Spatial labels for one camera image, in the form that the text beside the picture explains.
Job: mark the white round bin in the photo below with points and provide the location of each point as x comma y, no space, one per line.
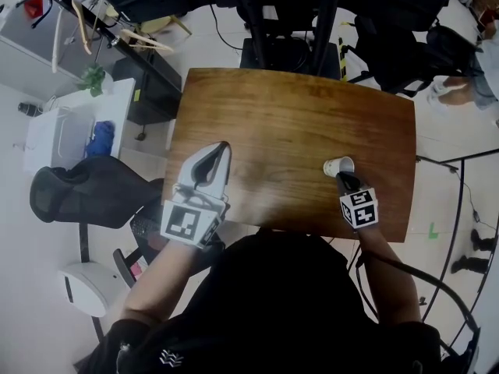
89,286

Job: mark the black clothes rack bar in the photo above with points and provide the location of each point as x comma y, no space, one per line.
97,25

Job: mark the white paper cup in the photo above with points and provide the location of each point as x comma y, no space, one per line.
338,166

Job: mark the yellow chair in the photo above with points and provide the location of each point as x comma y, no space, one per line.
156,23

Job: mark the black bottle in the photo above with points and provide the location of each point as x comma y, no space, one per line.
28,108

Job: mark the person's right forearm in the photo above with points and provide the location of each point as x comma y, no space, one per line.
386,279

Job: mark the black stand base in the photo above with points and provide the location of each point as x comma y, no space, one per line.
288,55

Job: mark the blue cloth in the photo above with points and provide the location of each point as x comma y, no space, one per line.
101,138

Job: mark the green potted plant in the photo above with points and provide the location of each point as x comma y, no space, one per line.
93,78

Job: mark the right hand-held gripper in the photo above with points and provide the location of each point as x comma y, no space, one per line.
359,209

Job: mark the person's black shirt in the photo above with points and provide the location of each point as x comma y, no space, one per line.
273,310

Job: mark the red box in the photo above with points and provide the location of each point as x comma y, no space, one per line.
35,7

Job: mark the wooden clothes hanger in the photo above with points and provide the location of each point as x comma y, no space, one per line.
146,42
82,25

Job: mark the black keyboard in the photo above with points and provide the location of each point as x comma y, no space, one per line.
145,225

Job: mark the black shoe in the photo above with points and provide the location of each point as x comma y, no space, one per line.
469,264
482,242

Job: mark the white cabinet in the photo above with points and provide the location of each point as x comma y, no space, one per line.
62,131

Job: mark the black mesh office chair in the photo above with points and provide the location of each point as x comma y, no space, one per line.
93,193

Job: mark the white clothes hanger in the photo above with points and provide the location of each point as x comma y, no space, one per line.
57,41

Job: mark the person's left forearm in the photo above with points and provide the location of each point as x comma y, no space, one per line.
163,279

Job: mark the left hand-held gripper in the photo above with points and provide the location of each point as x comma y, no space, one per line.
182,221

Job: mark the black metal frame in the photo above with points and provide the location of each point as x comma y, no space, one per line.
454,224

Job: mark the black cabinet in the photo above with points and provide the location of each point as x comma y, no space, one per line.
154,88

